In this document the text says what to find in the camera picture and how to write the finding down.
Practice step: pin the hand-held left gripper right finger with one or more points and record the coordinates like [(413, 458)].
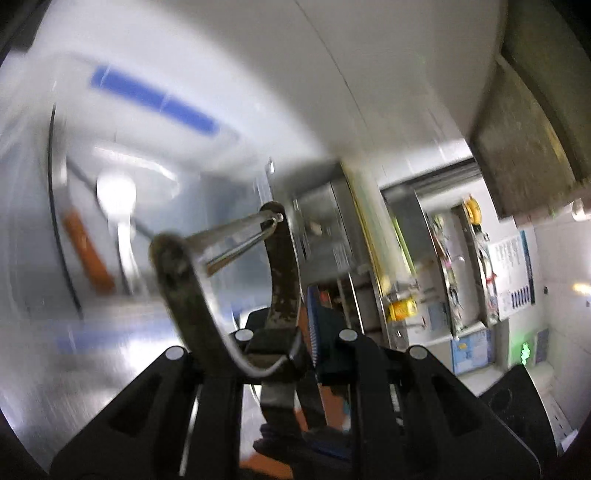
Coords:
[(315, 332)]

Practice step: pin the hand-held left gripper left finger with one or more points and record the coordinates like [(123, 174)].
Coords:
[(272, 344)]

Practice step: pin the white rice paddle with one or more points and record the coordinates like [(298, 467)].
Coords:
[(115, 194)]

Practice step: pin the clear plastic storage box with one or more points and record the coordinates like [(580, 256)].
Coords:
[(152, 99)]

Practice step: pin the green exit sign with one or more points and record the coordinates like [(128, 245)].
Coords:
[(524, 353)]

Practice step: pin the blue paper notice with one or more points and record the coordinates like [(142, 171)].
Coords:
[(471, 353)]

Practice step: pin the stainless steel appliance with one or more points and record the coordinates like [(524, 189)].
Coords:
[(332, 230)]

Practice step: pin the yellowish plastic strip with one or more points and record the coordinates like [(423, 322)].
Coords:
[(376, 221)]

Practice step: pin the range hood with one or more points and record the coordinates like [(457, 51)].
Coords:
[(526, 138)]

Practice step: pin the wall poster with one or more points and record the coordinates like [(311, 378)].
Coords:
[(512, 272)]

